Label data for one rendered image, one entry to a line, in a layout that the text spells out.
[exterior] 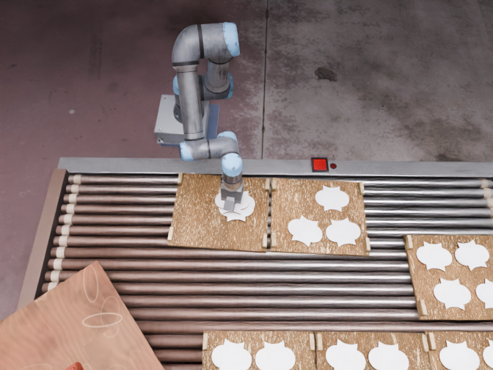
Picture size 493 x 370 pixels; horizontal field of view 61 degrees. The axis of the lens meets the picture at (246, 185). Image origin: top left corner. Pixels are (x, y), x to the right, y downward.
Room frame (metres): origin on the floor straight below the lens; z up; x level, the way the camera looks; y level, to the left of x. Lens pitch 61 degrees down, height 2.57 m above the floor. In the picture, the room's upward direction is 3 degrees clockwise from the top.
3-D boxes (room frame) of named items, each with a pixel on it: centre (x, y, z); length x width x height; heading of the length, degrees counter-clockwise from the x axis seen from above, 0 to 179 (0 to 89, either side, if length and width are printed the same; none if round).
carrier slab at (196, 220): (0.79, 0.10, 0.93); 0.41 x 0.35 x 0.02; 89
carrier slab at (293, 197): (0.79, -0.32, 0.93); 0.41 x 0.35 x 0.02; 90
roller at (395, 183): (0.97, -0.17, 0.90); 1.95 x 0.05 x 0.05; 93
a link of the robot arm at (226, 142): (0.91, 0.09, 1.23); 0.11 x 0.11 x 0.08; 12
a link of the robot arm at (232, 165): (0.82, 0.06, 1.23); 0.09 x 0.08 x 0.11; 12
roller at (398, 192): (0.92, -0.17, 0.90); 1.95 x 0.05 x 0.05; 93
